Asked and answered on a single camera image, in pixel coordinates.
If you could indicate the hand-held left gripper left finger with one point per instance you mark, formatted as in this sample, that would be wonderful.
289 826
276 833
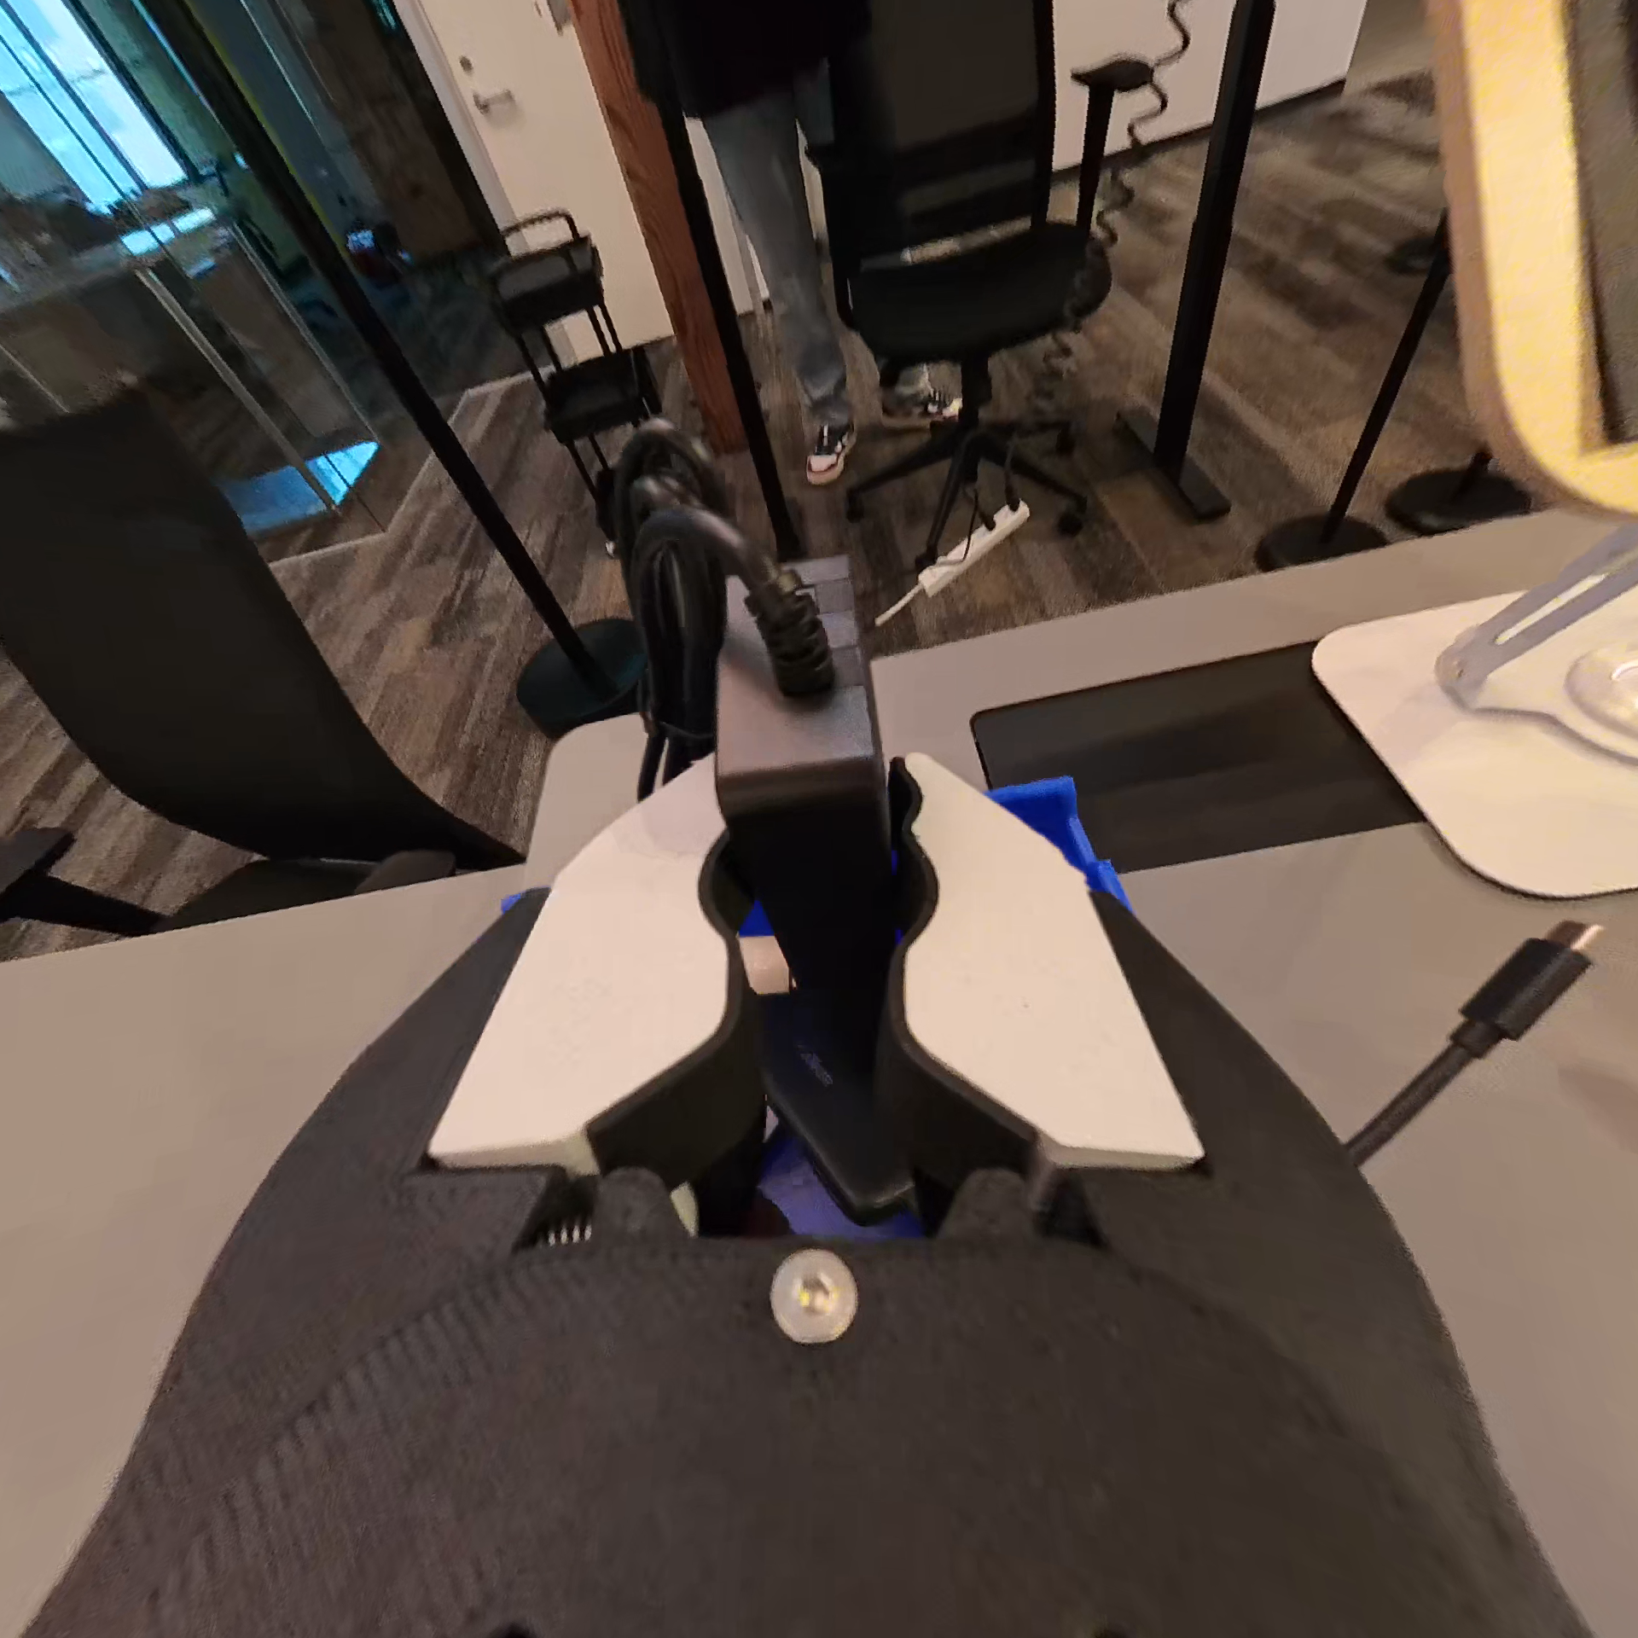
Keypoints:
576 1024

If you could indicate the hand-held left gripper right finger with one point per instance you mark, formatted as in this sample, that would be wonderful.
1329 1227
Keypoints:
1050 1024

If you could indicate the white power strip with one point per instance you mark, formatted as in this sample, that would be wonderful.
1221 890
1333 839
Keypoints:
974 543

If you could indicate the black desk leg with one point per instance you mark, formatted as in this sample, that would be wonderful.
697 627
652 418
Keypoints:
1204 256

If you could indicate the black office chair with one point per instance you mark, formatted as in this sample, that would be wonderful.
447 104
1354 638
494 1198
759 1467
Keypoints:
180 666
960 180

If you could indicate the black utility cart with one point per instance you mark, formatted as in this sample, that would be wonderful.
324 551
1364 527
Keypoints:
576 334

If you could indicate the blue plastic bin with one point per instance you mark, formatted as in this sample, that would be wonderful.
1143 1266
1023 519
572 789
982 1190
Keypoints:
1064 833

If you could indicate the black multi-port hub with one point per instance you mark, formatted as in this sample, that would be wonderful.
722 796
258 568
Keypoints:
808 769

